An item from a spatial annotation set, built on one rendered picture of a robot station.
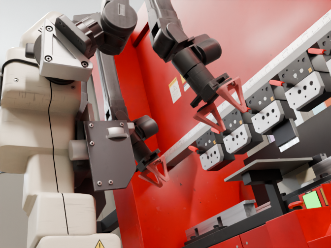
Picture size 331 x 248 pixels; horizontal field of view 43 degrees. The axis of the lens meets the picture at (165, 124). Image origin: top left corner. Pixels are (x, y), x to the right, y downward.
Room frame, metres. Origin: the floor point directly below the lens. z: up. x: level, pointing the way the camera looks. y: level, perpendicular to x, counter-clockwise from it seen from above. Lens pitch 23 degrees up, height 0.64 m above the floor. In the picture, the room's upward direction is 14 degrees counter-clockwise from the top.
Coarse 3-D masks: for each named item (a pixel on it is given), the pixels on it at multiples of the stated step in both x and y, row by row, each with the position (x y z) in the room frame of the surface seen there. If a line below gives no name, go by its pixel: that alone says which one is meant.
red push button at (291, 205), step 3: (297, 201) 1.06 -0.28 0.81; (300, 201) 1.06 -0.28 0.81; (291, 204) 1.07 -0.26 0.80; (294, 204) 1.06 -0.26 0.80; (297, 204) 1.06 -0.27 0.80; (300, 204) 1.06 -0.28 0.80; (303, 204) 1.07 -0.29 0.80; (288, 207) 1.08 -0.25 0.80; (291, 207) 1.07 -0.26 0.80; (294, 207) 1.07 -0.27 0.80; (297, 207) 1.07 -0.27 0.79; (300, 207) 1.07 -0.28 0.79; (294, 210) 1.08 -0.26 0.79
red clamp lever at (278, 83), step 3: (270, 81) 1.40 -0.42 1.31; (273, 81) 1.38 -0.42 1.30; (276, 81) 1.38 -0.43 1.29; (279, 81) 1.37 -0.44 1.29; (273, 84) 1.39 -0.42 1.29; (276, 84) 1.38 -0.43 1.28; (279, 84) 1.37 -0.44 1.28; (282, 84) 1.36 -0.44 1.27; (285, 84) 1.34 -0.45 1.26; (288, 84) 1.34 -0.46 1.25; (291, 84) 1.35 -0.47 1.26; (285, 87) 1.35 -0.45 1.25; (288, 87) 1.35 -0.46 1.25; (291, 87) 1.36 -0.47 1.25
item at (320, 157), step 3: (315, 156) 1.42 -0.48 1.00; (318, 156) 1.41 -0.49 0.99; (321, 156) 1.41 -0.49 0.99; (324, 156) 1.41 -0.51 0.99; (315, 159) 1.42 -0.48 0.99; (318, 159) 1.42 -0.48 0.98; (321, 159) 1.41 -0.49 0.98; (324, 159) 1.41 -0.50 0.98; (309, 162) 1.45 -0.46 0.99; (312, 162) 1.44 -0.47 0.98; (315, 162) 1.43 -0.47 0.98; (318, 162) 1.42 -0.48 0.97; (309, 165) 1.45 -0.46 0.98; (312, 165) 1.44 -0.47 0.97
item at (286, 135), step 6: (288, 120) 1.47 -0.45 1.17; (276, 126) 1.53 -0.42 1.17; (282, 126) 1.50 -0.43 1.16; (288, 126) 1.48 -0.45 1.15; (294, 126) 1.47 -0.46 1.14; (276, 132) 1.53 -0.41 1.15; (282, 132) 1.51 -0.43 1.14; (288, 132) 1.49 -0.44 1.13; (294, 132) 1.47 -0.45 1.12; (276, 138) 1.54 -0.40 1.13; (282, 138) 1.52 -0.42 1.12; (288, 138) 1.50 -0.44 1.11; (294, 138) 1.49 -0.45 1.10; (276, 144) 1.55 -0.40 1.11; (282, 144) 1.53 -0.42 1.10; (288, 144) 1.52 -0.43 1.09; (294, 144) 1.50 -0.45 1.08; (282, 150) 1.55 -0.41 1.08
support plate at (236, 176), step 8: (256, 160) 1.29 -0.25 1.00; (264, 160) 1.30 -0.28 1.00; (272, 160) 1.32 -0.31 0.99; (280, 160) 1.34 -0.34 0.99; (288, 160) 1.36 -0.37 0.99; (296, 160) 1.38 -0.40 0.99; (304, 160) 1.41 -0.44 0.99; (248, 168) 1.33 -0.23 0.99; (256, 168) 1.36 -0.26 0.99; (264, 168) 1.38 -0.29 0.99; (272, 168) 1.41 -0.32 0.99; (280, 168) 1.44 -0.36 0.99; (288, 168) 1.47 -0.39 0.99; (296, 168) 1.50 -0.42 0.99; (232, 176) 1.39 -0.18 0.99; (240, 176) 1.41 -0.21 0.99
